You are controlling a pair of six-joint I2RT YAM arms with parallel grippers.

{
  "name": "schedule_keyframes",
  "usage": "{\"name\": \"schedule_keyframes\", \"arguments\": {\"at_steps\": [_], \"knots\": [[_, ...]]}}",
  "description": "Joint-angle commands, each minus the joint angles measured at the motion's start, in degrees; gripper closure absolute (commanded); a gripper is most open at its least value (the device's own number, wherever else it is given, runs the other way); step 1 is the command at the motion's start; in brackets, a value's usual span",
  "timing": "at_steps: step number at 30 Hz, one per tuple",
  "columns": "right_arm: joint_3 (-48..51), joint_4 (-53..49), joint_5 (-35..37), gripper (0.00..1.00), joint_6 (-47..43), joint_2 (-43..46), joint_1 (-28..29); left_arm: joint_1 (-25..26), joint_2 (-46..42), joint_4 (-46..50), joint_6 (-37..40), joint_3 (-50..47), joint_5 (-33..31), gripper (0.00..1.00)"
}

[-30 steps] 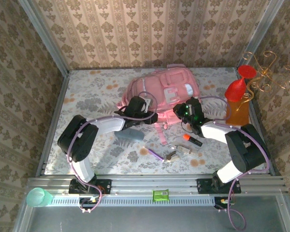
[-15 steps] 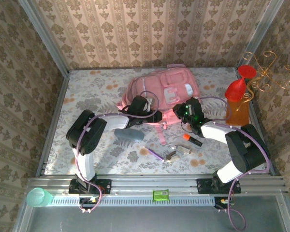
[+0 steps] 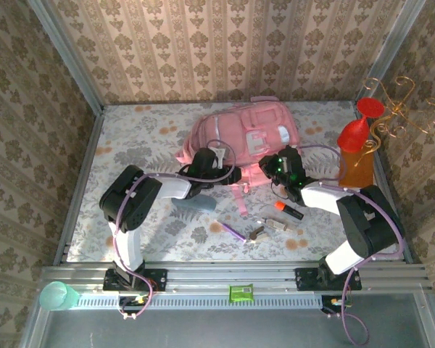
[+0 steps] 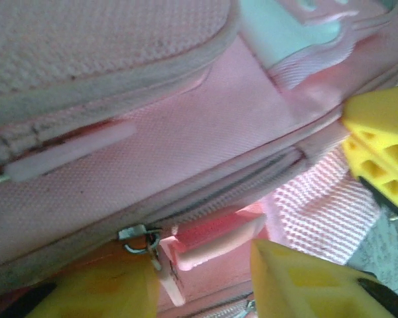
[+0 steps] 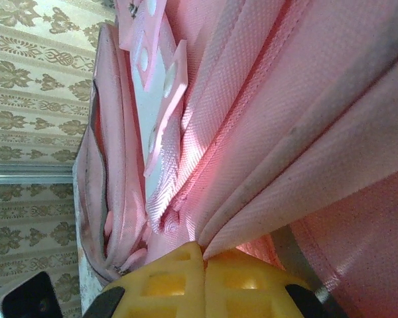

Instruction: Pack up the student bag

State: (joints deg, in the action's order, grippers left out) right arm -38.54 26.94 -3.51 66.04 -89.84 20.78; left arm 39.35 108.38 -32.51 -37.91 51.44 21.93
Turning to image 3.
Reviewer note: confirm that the orange wooden block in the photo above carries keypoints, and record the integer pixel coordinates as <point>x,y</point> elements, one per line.
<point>359,170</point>

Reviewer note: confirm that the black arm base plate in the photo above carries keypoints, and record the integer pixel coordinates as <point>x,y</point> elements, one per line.
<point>156,279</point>
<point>306,279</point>

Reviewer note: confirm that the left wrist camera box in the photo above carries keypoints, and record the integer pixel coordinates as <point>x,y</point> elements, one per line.
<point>219,157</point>

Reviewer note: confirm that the aluminium side rail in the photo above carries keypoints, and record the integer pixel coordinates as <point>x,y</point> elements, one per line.
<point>380,170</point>
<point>91,145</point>

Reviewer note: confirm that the pink backpack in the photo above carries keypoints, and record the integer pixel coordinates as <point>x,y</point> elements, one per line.
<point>232,130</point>

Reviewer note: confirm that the orange and black highlighter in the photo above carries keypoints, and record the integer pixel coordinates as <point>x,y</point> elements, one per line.
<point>290,211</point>

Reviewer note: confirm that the aluminium corner post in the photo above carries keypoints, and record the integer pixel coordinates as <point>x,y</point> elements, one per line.
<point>69,58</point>
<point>391,50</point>

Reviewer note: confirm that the black and beige clip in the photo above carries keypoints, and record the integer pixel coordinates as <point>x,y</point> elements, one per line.
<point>257,235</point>

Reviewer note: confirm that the purple pen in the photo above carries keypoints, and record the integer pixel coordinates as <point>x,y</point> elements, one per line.
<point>232,229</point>

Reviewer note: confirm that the aluminium front rail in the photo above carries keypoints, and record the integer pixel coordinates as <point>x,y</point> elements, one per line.
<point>221,273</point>

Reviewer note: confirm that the red wine glass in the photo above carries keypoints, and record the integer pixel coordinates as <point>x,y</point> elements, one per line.
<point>351,137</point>

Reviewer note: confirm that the teal plastic cup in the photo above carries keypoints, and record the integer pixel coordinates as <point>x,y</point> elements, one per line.
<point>56,295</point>

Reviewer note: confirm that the grey-blue pencil case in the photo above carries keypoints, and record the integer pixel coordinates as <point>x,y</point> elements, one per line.
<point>203,204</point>

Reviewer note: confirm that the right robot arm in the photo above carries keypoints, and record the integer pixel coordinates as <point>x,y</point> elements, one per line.
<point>369,224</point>

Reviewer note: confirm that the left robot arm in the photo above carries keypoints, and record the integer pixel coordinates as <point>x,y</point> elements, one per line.
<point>130,203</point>

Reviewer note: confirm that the green packet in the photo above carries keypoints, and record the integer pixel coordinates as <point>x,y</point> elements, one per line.
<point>241,293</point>

